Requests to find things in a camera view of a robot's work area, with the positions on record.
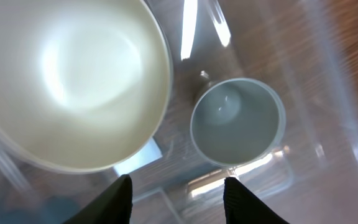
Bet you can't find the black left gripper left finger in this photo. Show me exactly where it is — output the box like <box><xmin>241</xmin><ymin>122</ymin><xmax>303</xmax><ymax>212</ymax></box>
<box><xmin>64</xmin><ymin>174</ymin><xmax>133</xmax><ymax>224</ymax></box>

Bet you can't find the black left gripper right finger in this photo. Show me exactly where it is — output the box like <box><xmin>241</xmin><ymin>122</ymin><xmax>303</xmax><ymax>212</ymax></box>
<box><xmin>223</xmin><ymin>177</ymin><xmax>288</xmax><ymax>224</ymax></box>

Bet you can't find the cream bowl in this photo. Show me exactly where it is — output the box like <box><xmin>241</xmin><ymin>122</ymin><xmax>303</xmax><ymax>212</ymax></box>
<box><xmin>0</xmin><ymin>1</ymin><xmax>173</xmax><ymax>174</ymax></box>

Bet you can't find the white label in container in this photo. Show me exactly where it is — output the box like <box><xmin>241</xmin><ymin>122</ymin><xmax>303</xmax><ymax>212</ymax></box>
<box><xmin>113</xmin><ymin>138</ymin><xmax>162</xmax><ymax>176</ymax></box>

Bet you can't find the clear plastic storage container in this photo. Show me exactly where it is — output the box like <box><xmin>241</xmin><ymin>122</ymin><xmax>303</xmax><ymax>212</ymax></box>
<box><xmin>0</xmin><ymin>1</ymin><xmax>358</xmax><ymax>223</ymax></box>

